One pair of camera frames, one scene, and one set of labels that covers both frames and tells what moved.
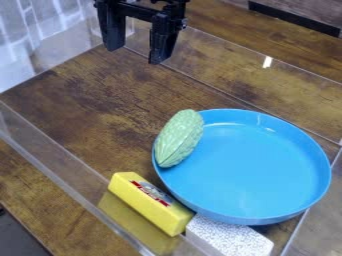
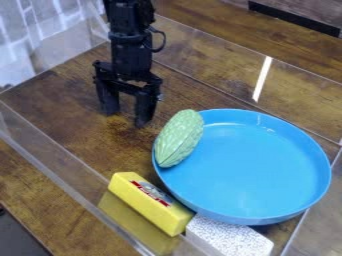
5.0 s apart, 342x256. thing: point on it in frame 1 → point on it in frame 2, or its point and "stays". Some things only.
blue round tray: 256,170 stays
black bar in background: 294,19 stays
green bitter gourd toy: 177,138 stays
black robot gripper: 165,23 → 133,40
